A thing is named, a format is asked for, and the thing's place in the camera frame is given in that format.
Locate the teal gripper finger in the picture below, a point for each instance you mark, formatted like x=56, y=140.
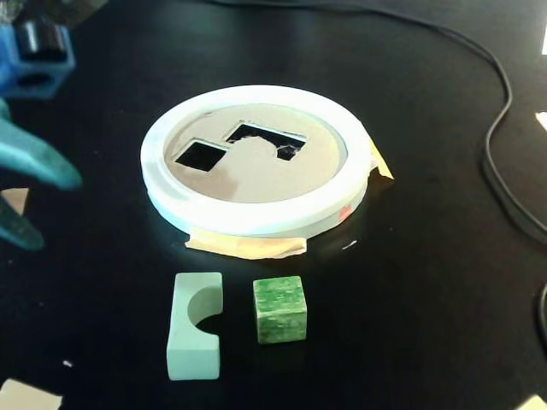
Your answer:
x=38, y=158
x=21, y=230

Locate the mint U shape block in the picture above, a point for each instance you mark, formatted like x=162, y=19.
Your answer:
x=188, y=350

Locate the green marbled cube block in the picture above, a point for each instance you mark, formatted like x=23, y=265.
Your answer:
x=280, y=312

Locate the small beige tape square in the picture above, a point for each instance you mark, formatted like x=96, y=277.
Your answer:
x=15, y=200

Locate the large beige tape piece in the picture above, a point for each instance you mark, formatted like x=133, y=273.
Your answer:
x=25, y=397

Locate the beige masking tape strip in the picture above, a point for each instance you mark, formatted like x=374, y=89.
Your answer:
x=248, y=248

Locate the cardboard insert with cutouts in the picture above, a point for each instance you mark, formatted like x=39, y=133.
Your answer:
x=265, y=179

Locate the white paper scrap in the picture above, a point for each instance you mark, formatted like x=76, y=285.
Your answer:
x=349, y=244

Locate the white paper sheet corner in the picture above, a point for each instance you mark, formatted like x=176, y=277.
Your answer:
x=542, y=121

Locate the pale yellow corner piece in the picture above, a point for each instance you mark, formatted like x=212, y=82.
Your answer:
x=536, y=403

